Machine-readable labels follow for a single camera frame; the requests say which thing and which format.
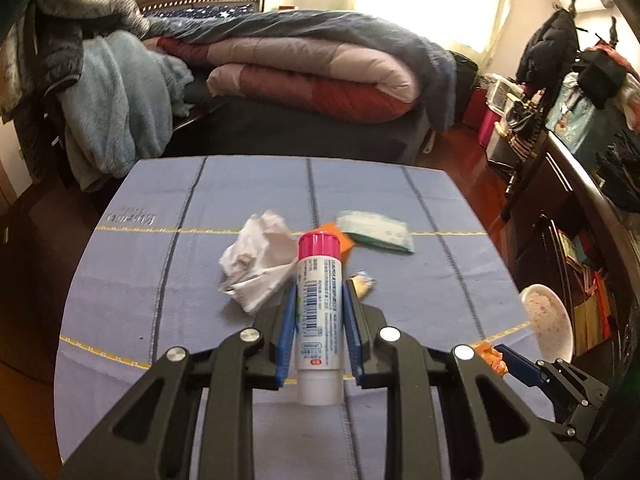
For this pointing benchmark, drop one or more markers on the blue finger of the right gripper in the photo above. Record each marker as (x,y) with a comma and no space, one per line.
(525,371)

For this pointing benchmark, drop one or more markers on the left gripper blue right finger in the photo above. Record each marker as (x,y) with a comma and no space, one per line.
(448,413)

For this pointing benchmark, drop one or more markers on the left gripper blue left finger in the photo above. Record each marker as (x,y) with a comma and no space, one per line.
(191,415)

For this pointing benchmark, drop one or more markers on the orange wrapper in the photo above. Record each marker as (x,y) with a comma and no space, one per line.
(492,357)

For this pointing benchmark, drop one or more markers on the white tube pink cap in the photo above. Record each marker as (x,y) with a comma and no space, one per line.
(319,351)

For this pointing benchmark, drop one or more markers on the dark wooden desk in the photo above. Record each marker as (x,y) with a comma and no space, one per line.
(555,198)

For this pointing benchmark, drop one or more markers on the blue checked tablecloth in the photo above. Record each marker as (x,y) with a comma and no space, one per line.
(244,317)

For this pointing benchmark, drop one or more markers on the small colourful candy wrapper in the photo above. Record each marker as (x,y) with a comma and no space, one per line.
(363,283)

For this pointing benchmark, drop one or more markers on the crumpled white paper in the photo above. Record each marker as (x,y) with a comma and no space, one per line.
(259,262)

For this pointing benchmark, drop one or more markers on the green white tissue pack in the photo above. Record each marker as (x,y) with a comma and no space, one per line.
(376,230)

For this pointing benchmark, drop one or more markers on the flat orange paper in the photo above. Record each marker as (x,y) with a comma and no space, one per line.
(341,245)

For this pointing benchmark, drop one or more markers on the pile of red clothes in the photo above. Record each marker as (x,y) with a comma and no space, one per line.
(604,75)

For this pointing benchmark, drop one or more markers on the black suitcase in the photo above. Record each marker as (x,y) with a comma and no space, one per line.
(467,71)

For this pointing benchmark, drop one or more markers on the black jacket on rack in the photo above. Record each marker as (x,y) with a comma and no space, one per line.
(550,52)

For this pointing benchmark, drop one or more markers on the light blue fleece blanket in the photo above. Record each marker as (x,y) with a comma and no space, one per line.
(122,108)

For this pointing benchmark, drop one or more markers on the pink and red folded quilt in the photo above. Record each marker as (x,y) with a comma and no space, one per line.
(344,81)

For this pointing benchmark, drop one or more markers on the dark padded jacket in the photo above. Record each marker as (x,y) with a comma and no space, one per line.
(59,53)

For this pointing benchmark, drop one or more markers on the star pattern blue pillow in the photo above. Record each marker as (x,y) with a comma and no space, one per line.
(202,12)

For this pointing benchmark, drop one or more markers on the grey knitted blanket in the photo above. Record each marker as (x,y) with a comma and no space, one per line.
(96,18)

